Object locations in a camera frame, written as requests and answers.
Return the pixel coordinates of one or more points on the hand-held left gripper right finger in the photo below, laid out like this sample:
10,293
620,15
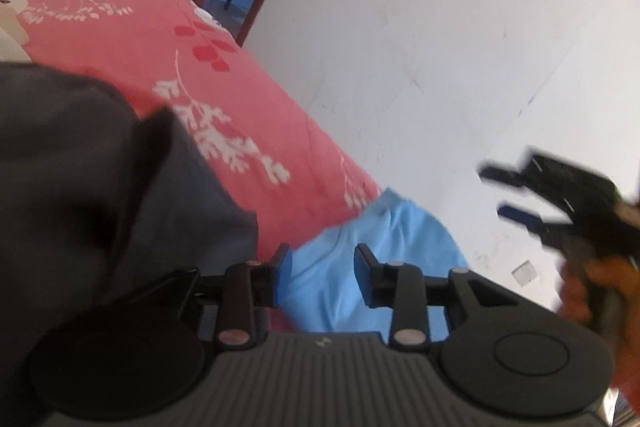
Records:
364,274

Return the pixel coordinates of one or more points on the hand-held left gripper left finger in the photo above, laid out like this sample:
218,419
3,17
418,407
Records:
282,274

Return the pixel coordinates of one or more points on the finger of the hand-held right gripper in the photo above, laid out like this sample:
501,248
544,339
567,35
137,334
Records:
520,218
502,177

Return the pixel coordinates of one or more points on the light blue printed t-shirt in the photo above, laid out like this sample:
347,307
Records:
390,227

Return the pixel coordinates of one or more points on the dark charcoal garment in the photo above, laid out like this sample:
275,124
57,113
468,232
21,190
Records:
75,182

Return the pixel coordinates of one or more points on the person's right hand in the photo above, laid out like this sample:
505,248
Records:
615,274

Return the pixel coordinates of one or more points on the pink floral blanket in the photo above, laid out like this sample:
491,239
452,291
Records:
100,37

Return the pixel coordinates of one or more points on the beige cloth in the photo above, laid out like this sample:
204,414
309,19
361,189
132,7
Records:
10,42

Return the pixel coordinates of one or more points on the white wall outlet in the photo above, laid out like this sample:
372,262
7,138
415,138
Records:
525,272

